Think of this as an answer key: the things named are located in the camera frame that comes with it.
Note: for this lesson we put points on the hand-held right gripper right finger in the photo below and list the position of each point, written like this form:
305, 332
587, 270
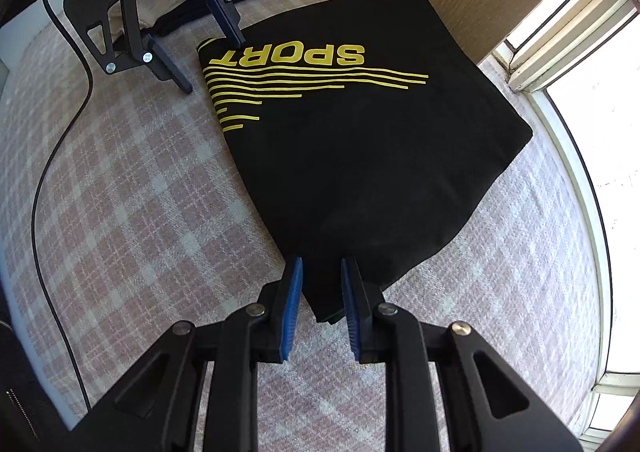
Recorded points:
350, 302

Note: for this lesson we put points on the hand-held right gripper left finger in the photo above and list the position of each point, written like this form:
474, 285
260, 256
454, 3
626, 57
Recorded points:
291, 302

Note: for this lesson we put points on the black shirt with yellow print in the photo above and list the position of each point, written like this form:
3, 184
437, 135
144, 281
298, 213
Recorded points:
375, 156

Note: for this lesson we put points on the pink checked blanket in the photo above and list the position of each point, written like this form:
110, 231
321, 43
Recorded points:
125, 182

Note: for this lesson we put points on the person's black jacket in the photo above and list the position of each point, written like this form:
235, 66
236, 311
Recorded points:
15, 382

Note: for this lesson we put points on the white window frame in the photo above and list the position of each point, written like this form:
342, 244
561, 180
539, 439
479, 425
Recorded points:
522, 71

